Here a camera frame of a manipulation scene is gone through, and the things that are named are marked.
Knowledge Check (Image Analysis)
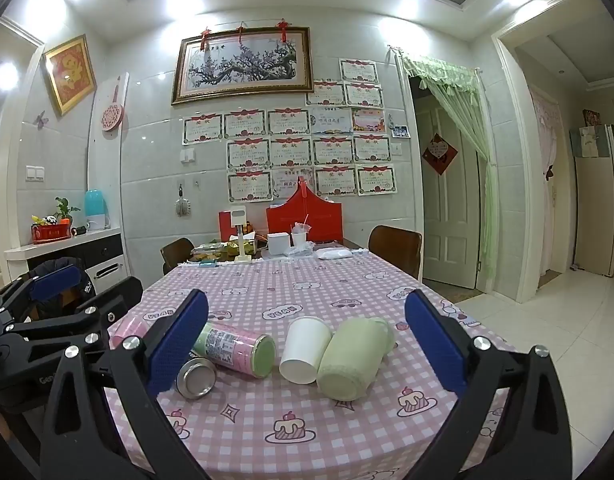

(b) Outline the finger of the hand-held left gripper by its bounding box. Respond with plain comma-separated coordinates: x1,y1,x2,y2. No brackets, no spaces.
0,265,88,322
1,276,145,350

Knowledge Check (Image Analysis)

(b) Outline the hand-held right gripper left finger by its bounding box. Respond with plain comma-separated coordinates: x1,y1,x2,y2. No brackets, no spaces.
40,288,210,480

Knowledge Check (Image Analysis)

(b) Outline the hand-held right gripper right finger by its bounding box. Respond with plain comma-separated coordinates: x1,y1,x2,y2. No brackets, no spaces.
403,288,580,480

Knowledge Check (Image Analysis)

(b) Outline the white paper cup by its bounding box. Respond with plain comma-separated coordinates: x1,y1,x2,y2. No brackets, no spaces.
278,315,334,385

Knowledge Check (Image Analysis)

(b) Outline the pink cup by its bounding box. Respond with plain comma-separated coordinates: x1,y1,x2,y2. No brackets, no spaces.
108,314,150,351

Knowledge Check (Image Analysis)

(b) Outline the clear plastic cup with straw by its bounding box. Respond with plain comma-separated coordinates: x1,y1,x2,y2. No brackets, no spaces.
290,215,310,251

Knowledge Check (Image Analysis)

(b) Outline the black bag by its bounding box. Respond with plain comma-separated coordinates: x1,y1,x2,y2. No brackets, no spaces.
24,256,98,313

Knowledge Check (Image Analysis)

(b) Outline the small metal can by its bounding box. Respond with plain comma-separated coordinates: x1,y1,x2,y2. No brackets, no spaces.
175,357,218,401

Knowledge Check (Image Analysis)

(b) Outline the red tin box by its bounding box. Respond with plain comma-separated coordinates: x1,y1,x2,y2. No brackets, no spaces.
31,224,72,245

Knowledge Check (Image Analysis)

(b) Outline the white and black cabinet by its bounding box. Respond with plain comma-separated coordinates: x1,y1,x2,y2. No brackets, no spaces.
4,227,125,293

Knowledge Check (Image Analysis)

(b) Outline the pink and green can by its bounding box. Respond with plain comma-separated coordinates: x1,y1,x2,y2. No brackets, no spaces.
191,321,278,380

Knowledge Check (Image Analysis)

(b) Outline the small potted plant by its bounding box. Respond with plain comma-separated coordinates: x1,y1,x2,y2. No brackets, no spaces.
54,197,81,226

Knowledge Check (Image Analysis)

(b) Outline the pale green mug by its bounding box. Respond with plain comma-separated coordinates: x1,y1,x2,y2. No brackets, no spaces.
316,317,397,402

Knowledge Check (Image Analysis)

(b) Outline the light blue humidifier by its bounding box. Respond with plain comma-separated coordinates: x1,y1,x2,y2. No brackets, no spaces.
84,189,108,232

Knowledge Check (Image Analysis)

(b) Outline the brown wooden chair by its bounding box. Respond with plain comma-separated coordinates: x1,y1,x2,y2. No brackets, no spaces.
160,237,195,276
368,225,423,281

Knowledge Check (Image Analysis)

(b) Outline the pink checked tablecloth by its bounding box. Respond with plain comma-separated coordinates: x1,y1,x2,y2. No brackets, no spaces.
104,255,520,480

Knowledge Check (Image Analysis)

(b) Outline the white panel door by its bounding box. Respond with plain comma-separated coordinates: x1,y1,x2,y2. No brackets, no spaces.
416,95,480,290

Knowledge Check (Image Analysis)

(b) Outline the white square box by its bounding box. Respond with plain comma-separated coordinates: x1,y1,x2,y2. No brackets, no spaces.
267,232,290,258

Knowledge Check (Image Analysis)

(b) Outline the white desk stand device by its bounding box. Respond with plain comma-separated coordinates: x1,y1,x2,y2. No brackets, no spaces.
230,207,253,263

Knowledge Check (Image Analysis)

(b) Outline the green sheer curtain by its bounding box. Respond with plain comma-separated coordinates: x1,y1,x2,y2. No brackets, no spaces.
401,55,500,293

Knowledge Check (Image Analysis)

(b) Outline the red gift bag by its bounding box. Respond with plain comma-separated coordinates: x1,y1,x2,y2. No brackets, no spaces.
265,178,344,246

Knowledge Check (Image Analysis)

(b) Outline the red diamond door decoration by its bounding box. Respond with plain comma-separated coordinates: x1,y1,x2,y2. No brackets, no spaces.
421,133,459,176

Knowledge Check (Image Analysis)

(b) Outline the gold framed picture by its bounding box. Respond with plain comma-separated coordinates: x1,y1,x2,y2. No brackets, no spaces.
42,34,97,117

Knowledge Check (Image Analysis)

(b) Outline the white refrigerator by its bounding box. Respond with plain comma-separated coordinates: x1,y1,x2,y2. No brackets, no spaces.
569,125,614,278

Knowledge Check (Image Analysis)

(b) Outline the pink lace curtain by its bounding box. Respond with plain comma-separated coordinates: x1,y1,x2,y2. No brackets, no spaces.
529,85,560,221

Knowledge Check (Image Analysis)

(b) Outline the framed plum blossom painting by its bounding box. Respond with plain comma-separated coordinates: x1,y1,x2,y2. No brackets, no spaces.
170,26,314,106

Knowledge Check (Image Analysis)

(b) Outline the pink round wall ornament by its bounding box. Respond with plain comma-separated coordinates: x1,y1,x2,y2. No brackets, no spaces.
101,76,125,132

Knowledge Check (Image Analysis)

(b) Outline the wall of award certificates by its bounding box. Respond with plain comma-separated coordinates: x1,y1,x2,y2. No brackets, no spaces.
181,57,399,204

